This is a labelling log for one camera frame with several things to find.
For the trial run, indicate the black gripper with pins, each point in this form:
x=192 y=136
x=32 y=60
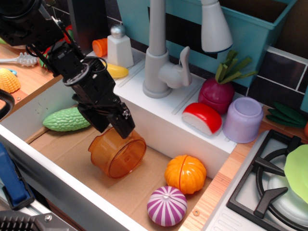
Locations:
x=97 y=103

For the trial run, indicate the orange transparent plastic pot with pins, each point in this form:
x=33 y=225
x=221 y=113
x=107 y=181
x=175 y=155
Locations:
x=115 y=156

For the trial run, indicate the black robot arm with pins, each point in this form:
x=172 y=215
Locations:
x=27 y=22

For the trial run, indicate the white toy sink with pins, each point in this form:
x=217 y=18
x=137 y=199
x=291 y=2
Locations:
x=67 y=193

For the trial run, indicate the cardboard sheet in sink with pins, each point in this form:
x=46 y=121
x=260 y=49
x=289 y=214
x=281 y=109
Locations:
x=165 y=140

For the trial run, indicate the green toy bitter gourd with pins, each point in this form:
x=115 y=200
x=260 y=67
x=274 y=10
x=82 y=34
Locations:
x=69 y=119

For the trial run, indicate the yellow toy banana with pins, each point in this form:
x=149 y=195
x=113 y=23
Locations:
x=117 y=71

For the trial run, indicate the white salt shaker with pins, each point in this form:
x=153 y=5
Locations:
x=119 y=47

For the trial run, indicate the orange toy carrot piece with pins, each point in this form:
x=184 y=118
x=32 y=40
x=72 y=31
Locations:
x=99 y=47

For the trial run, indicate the red white toy cheese wedge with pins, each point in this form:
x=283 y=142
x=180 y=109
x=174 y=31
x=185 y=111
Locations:
x=202 y=117

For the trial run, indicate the orange toy pumpkin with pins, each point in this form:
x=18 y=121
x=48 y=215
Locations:
x=186 y=173

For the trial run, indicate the purple white toy onion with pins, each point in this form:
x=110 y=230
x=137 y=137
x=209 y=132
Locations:
x=167 y=206

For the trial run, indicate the white pasta spoon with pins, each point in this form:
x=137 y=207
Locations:
x=23 y=59

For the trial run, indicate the yellow toy corn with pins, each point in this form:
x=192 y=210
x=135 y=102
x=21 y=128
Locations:
x=8 y=81

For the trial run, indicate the dark red toy radish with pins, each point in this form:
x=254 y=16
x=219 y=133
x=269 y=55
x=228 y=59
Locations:
x=218 y=92

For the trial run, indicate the blue clamp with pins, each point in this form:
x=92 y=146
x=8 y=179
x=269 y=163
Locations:
x=16 y=189

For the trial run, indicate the lilac plastic cup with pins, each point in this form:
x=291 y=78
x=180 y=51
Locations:
x=243 y=120

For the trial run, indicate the black stove grate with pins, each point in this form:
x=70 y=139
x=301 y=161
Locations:
x=263 y=196

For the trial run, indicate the dark green felt leaves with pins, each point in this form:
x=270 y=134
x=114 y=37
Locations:
x=285 y=115

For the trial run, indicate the teal plastic bin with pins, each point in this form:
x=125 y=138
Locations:
x=200 y=32

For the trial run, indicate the light green plastic lid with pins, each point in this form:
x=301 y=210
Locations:
x=296 y=171

